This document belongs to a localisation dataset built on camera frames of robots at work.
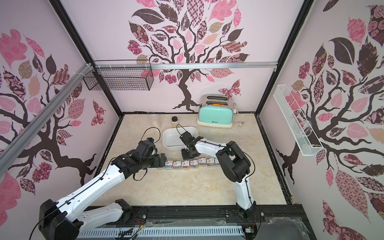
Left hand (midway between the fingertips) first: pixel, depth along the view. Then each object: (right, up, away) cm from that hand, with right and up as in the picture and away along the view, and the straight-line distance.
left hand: (157, 162), depth 79 cm
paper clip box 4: (+30, -3, +11) cm, 32 cm away
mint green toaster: (+35, +30, +23) cm, 51 cm away
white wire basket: (+76, +15, -5) cm, 78 cm away
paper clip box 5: (+34, -3, +11) cm, 36 cm away
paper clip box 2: (+15, -5, +11) cm, 19 cm away
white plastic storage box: (+4, +9, +23) cm, 25 cm away
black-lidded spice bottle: (+5, +24, +24) cm, 34 cm away
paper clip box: (+9, -4, +11) cm, 15 cm away
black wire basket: (-39, +59, +43) cm, 83 cm away
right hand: (+15, -1, +15) cm, 21 cm away
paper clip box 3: (+25, -3, +12) cm, 28 cm away
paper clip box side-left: (+20, -4, +11) cm, 23 cm away
